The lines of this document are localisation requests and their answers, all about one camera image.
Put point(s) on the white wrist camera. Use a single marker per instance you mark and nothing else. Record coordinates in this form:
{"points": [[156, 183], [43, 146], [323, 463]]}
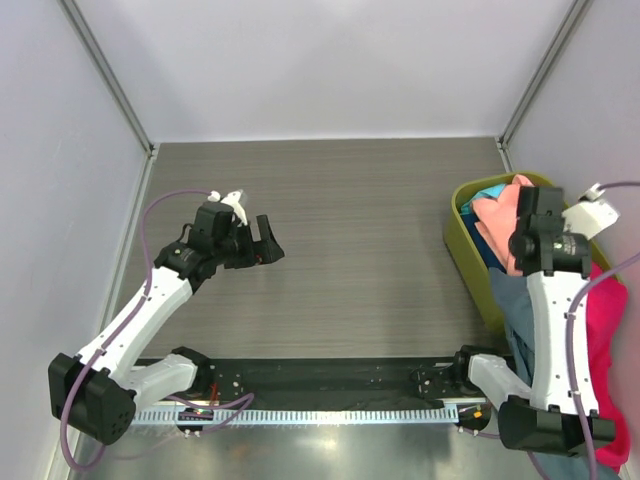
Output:
{"points": [[236, 199], [591, 215]]}

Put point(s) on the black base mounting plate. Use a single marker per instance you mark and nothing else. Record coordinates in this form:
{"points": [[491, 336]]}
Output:
{"points": [[338, 384]]}

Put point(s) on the right aluminium corner post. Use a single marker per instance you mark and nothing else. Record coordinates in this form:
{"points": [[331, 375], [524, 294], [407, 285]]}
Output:
{"points": [[559, 41]]}

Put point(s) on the left aluminium corner post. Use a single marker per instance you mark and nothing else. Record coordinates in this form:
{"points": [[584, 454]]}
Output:
{"points": [[92, 47]]}

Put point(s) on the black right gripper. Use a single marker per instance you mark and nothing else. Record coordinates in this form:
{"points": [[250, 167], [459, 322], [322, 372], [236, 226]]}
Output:
{"points": [[538, 201]]}

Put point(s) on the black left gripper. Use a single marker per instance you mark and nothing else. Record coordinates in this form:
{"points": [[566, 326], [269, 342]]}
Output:
{"points": [[248, 248]]}

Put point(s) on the slotted white cable duct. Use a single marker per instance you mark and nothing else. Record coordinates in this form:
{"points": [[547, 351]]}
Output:
{"points": [[174, 415]]}

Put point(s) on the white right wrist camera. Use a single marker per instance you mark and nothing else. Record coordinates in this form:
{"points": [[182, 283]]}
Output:
{"points": [[591, 215]]}

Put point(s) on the salmon pink t shirt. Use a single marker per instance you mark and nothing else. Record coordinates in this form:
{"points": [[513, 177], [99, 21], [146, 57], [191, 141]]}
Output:
{"points": [[497, 221]]}

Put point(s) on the teal t shirt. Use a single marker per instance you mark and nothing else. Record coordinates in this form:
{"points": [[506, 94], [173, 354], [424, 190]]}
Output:
{"points": [[492, 193]]}

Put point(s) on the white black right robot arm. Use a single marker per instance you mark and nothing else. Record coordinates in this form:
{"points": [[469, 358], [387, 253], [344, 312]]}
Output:
{"points": [[557, 413]]}

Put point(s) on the aluminium corner post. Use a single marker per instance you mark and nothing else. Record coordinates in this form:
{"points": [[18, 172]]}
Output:
{"points": [[92, 47], [559, 41]]}

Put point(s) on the magenta pink t shirt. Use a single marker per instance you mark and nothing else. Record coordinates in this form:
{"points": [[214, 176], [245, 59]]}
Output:
{"points": [[606, 304]]}

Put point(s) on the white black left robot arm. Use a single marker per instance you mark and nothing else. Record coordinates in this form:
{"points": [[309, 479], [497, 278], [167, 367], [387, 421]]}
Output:
{"points": [[98, 390]]}

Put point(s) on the blue-grey t shirt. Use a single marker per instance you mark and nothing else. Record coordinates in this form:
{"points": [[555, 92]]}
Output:
{"points": [[511, 295]]}

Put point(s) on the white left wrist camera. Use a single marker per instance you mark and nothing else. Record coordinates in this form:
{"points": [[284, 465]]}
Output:
{"points": [[236, 199]]}

